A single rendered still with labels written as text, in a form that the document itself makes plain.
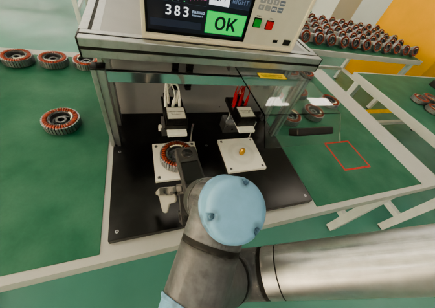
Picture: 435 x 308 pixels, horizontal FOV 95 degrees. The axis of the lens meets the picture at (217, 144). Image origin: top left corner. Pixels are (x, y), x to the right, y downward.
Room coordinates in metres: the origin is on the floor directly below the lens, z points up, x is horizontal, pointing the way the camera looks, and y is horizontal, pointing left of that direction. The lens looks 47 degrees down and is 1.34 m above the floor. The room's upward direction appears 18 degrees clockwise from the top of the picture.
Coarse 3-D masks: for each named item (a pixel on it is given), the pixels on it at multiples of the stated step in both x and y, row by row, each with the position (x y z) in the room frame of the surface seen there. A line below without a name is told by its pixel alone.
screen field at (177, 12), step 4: (164, 4) 0.49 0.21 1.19; (168, 4) 0.50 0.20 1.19; (172, 4) 0.50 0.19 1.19; (164, 8) 0.49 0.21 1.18; (168, 8) 0.50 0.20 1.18; (172, 8) 0.50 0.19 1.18; (176, 8) 0.51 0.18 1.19; (180, 8) 0.51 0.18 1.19; (184, 8) 0.51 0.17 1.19; (188, 8) 0.52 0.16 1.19; (164, 12) 0.49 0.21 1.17; (168, 12) 0.50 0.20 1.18; (172, 12) 0.50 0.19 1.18; (176, 12) 0.51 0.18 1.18; (180, 12) 0.51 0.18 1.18; (184, 12) 0.51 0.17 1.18; (188, 12) 0.52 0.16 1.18; (176, 16) 0.51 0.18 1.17; (180, 16) 0.51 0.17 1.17; (184, 16) 0.51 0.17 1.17; (188, 16) 0.52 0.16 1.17
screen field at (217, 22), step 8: (208, 16) 0.54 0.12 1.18; (216, 16) 0.55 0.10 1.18; (224, 16) 0.56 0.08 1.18; (232, 16) 0.57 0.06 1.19; (240, 16) 0.58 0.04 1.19; (208, 24) 0.54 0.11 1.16; (216, 24) 0.55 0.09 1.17; (224, 24) 0.56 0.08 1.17; (232, 24) 0.57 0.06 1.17; (240, 24) 0.58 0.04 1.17; (208, 32) 0.55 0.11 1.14; (216, 32) 0.56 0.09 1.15; (224, 32) 0.57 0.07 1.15; (232, 32) 0.58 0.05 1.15; (240, 32) 0.59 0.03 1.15
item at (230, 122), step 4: (224, 116) 0.64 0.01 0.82; (224, 120) 0.62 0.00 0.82; (228, 120) 0.62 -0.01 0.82; (232, 120) 0.63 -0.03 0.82; (220, 124) 0.64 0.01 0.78; (224, 124) 0.61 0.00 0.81; (228, 124) 0.61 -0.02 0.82; (232, 124) 0.61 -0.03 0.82; (224, 128) 0.60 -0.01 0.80; (228, 128) 0.61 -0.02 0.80; (232, 128) 0.62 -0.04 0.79; (236, 128) 0.63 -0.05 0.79; (224, 132) 0.60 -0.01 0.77; (228, 132) 0.61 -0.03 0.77
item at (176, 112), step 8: (168, 112) 0.45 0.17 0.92; (176, 112) 0.47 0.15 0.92; (184, 112) 0.48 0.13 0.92; (168, 120) 0.42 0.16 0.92; (176, 120) 0.43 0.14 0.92; (184, 120) 0.45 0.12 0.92; (168, 128) 0.42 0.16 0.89; (176, 128) 0.43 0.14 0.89; (184, 128) 0.45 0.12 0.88; (168, 136) 0.40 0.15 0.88; (176, 136) 0.41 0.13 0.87; (184, 136) 0.43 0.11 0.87
